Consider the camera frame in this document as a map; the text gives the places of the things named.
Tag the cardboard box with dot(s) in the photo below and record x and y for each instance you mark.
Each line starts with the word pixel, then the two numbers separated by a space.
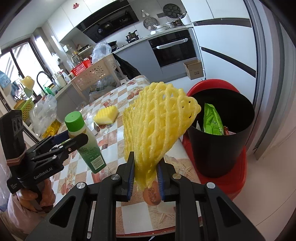
pixel 194 69

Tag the green lotion bottle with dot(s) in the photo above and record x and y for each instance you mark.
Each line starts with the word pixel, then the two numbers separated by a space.
pixel 89 149

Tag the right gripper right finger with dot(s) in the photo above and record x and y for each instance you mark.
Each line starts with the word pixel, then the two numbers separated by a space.
pixel 203 211

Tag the black kitchen faucet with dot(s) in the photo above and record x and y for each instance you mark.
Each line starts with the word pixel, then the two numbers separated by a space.
pixel 44 80

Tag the yellow foam fruit net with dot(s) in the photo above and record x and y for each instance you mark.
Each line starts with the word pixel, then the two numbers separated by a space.
pixel 152 125

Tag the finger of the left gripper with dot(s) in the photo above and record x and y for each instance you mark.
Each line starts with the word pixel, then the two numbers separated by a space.
pixel 50 142
pixel 67 145

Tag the green snack bag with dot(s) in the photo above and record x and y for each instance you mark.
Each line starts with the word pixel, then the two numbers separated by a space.
pixel 212 123

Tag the red plastic basket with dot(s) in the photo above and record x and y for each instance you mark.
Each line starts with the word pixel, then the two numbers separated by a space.
pixel 81 67

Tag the yellow wavy sponge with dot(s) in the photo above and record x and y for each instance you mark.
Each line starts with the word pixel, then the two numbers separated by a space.
pixel 106 115

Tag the beige perforated storage cart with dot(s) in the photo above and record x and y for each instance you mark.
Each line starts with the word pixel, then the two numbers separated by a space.
pixel 97 71

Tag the red plastic stool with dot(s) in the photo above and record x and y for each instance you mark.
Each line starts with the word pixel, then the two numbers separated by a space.
pixel 232 182

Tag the cooking pot on stove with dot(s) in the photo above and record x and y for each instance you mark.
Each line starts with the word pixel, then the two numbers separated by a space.
pixel 132 37

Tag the black range hood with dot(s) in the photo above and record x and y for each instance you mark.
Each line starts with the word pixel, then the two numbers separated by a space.
pixel 108 20

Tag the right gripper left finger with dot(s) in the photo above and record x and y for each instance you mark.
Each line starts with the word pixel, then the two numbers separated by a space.
pixel 69 219

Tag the black built-in oven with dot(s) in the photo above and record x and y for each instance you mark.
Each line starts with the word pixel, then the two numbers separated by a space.
pixel 173 47

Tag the clear plastic bag on cart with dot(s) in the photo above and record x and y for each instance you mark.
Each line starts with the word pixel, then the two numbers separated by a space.
pixel 101 50

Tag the black trash bin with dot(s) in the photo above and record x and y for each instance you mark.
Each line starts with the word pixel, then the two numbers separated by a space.
pixel 215 155

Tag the black phone on mount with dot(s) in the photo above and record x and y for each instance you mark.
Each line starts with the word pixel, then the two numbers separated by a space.
pixel 12 139

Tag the white refrigerator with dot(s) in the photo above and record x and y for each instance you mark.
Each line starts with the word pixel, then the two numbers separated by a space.
pixel 227 43

